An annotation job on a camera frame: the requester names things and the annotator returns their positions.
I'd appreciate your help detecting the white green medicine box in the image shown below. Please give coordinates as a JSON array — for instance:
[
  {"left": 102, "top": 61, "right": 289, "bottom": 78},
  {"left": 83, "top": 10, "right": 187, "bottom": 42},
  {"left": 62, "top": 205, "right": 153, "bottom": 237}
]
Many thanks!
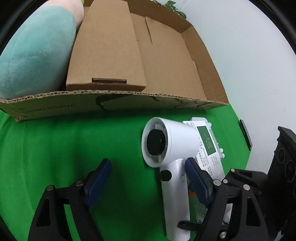
[{"left": 183, "top": 117, "right": 232, "bottom": 225}]

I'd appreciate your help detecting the white hair dryer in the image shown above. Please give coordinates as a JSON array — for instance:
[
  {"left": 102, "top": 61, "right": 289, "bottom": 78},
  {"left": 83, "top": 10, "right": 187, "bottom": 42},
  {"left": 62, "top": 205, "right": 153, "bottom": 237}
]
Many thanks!
[{"left": 141, "top": 117, "right": 200, "bottom": 240}]

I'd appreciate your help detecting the black phone on table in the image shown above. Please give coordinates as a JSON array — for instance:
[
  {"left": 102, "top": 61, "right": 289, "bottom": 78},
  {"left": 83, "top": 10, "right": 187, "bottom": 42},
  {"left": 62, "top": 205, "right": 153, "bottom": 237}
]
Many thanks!
[{"left": 239, "top": 120, "right": 253, "bottom": 150}]

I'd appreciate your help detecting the green table cloth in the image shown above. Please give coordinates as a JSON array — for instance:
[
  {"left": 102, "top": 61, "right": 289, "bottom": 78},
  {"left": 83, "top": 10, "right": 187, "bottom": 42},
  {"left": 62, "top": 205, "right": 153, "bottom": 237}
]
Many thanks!
[{"left": 1, "top": 105, "right": 250, "bottom": 240}]

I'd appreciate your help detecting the teal pink plush toy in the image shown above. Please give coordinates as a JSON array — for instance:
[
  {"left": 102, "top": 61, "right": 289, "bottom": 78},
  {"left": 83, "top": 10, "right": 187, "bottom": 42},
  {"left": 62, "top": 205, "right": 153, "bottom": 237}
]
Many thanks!
[{"left": 1, "top": 1, "right": 84, "bottom": 99}]

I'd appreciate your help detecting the large open cardboard box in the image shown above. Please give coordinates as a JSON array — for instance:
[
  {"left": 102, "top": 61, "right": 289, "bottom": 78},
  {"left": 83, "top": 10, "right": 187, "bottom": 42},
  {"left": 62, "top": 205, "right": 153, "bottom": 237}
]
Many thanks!
[{"left": 1, "top": 1, "right": 228, "bottom": 121}]

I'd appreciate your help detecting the right potted green plant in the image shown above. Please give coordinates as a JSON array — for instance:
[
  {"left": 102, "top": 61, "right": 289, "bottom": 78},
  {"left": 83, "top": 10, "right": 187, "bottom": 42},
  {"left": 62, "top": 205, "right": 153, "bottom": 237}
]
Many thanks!
[{"left": 152, "top": 0, "right": 187, "bottom": 19}]

